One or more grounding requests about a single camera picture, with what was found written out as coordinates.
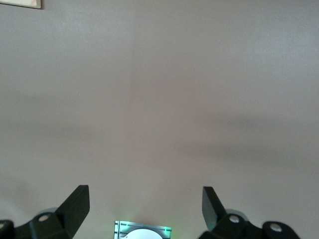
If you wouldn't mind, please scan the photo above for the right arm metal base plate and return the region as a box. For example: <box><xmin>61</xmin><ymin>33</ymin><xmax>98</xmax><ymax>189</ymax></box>
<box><xmin>114</xmin><ymin>220</ymin><xmax>173</xmax><ymax>239</ymax></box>

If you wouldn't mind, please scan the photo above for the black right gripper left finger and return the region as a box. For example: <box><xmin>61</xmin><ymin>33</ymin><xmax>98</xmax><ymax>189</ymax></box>
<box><xmin>0</xmin><ymin>185</ymin><xmax>90</xmax><ymax>239</ymax></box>

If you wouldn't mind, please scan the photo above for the bamboo cutting board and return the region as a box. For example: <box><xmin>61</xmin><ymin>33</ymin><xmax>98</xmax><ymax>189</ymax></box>
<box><xmin>0</xmin><ymin>0</ymin><xmax>43</xmax><ymax>10</ymax></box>

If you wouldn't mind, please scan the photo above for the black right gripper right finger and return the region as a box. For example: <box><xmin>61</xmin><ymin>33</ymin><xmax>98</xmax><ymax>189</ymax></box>
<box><xmin>199</xmin><ymin>186</ymin><xmax>300</xmax><ymax>239</ymax></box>

